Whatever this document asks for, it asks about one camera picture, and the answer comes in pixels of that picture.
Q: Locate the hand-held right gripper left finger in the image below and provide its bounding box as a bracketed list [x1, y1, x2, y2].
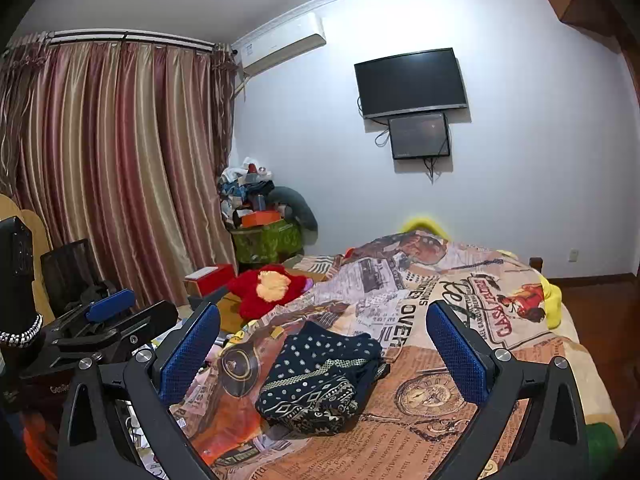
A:
[57, 301, 222, 480]

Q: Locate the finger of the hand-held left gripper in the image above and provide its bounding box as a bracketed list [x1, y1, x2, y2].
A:
[50, 290, 137, 336]
[20, 301, 179, 378]

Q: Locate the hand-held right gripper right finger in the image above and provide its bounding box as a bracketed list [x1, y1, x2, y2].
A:
[425, 300, 588, 480]

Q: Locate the navy patterned hoodie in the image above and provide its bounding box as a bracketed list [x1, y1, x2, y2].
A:
[255, 321, 385, 436]

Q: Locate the black mesh chair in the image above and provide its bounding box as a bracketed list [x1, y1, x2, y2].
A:
[40, 239, 108, 318]

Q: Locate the printed blanket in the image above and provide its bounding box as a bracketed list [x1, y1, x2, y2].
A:
[170, 230, 626, 480]

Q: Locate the red box with white lid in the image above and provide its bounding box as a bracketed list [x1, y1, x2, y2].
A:
[185, 264, 236, 297]

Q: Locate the red plush toy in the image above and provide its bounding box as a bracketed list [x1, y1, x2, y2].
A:
[226, 264, 307, 321]

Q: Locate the striped curtain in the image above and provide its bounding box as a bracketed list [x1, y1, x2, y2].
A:
[0, 35, 236, 321]

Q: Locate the orange box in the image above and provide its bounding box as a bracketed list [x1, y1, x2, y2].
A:
[240, 210, 282, 228]

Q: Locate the pile of clutter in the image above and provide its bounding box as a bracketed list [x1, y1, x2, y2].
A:
[219, 157, 276, 226]

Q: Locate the green cloth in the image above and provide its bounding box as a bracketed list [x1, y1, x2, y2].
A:
[587, 422, 615, 461]

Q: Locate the grey plush pillow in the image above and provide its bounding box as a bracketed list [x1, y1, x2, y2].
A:
[272, 186, 319, 233]

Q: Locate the white air conditioner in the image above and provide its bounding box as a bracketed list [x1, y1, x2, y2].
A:
[235, 12, 327, 78]

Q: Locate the small wall monitor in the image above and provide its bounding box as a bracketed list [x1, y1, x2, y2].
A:
[388, 112, 452, 161]

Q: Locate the white curtain rail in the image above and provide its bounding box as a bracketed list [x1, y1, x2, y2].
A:
[5, 29, 236, 57]

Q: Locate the large wall television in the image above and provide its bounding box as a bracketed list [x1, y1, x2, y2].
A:
[354, 48, 469, 121]

